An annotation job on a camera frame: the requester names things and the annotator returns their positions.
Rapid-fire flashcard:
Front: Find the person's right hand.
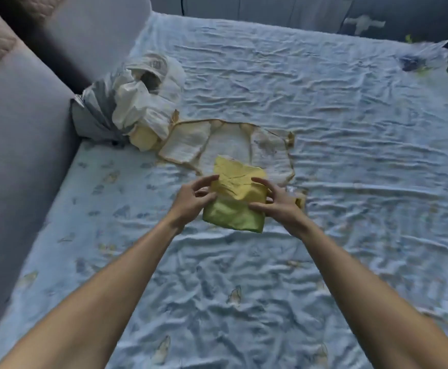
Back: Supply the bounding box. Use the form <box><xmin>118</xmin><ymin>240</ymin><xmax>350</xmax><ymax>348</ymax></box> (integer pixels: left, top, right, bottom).
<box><xmin>248</xmin><ymin>177</ymin><xmax>309</xmax><ymax>237</ymax></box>

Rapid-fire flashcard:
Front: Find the pale yellow garment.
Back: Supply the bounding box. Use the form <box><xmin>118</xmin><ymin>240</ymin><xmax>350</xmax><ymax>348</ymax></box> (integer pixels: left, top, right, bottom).
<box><xmin>129</xmin><ymin>124</ymin><xmax>164</xmax><ymax>152</ymax></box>

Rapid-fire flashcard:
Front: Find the crumpled grey white garment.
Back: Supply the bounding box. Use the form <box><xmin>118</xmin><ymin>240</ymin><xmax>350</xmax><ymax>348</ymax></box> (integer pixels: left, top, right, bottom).
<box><xmin>70</xmin><ymin>71</ymin><xmax>133</xmax><ymax>147</ymax></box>

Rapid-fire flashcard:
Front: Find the person's right forearm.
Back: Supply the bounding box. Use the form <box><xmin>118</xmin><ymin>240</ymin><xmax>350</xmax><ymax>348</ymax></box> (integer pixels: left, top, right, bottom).
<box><xmin>298</xmin><ymin>221</ymin><xmax>448</xmax><ymax>369</ymax></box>

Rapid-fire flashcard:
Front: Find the person's left hand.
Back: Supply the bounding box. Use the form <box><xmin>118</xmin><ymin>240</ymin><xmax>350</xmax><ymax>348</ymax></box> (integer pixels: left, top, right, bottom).
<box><xmin>168</xmin><ymin>175</ymin><xmax>220</xmax><ymax>235</ymax></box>

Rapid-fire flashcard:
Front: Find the small white object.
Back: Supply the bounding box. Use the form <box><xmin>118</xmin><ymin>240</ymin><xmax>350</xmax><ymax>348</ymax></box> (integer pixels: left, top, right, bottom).
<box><xmin>342</xmin><ymin>15</ymin><xmax>387</xmax><ymax>36</ymax></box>

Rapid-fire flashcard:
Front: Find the light blue printed bed sheet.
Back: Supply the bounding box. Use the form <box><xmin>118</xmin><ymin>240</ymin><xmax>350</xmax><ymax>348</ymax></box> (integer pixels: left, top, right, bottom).
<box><xmin>0</xmin><ymin>11</ymin><xmax>448</xmax><ymax>369</ymax></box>

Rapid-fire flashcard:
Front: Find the grey cushion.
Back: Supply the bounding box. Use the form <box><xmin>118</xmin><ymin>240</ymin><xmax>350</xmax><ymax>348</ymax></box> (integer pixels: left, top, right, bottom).
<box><xmin>42</xmin><ymin>0</ymin><xmax>152</xmax><ymax>88</ymax></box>

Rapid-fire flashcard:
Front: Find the yellow cloth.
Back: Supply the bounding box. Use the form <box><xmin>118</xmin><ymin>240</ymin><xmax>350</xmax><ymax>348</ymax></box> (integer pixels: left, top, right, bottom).
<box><xmin>202</xmin><ymin>155</ymin><xmax>269</xmax><ymax>234</ymax></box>

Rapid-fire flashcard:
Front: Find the grey padded headboard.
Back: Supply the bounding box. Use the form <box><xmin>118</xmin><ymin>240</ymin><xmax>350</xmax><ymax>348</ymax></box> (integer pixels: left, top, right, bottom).
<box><xmin>0</xmin><ymin>41</ymin><xmax>83</xmax><ymax>344</ymax></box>

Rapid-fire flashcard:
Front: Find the person's left forearm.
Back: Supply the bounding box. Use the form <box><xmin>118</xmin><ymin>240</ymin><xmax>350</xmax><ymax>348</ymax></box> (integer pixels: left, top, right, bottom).
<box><xmin>0</xmin><ymin>217</ymin><xmax>181</xmax><ymax>369</ymax></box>

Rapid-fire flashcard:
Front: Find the white garment with yellow trim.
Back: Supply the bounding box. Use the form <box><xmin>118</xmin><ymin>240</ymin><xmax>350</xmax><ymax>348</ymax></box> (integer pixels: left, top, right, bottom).
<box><xmin>158</xmin><ymin>118</ymin><xmax>307</xmax><ymax>210</ymax></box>

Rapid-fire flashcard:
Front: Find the clear plastic bag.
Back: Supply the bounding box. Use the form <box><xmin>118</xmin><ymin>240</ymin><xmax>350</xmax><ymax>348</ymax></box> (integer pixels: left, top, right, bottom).
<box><xmin>399</xmin><ymin>40</ymin><xmax>448</xmax><ymax>76</ymax></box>

